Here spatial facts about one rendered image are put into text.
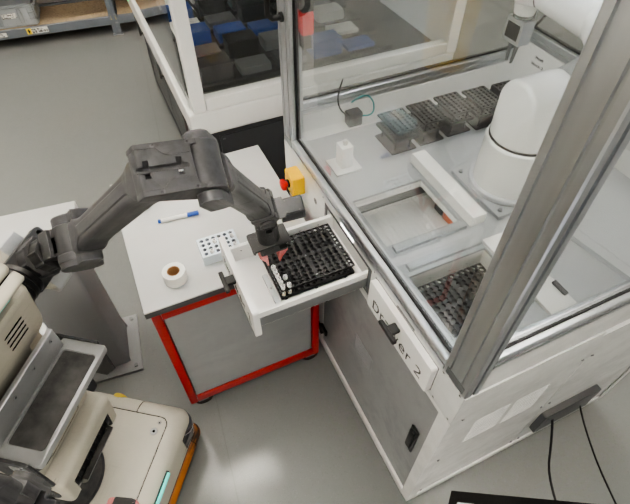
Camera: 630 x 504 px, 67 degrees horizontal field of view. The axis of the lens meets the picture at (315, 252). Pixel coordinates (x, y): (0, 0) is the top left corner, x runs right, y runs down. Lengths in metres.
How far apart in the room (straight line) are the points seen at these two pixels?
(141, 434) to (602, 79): 1.66
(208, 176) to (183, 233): 0.97
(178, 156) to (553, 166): 0.50
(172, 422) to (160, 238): 0.64
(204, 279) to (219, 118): 0.71
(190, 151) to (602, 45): 0.51
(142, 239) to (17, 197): 1.74
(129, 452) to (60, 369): 0.77
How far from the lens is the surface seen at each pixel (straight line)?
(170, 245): 1.64
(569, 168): 0.67
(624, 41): 0.60
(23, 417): 1.11
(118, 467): 1.84
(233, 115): 1.97
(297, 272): 1.32
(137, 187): 0.70
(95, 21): 4.87
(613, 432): 2.38
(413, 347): 1.19
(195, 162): 0.71
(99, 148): 3.50
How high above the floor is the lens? 1.93
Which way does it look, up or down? 49 degrees down
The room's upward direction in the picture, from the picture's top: straight up
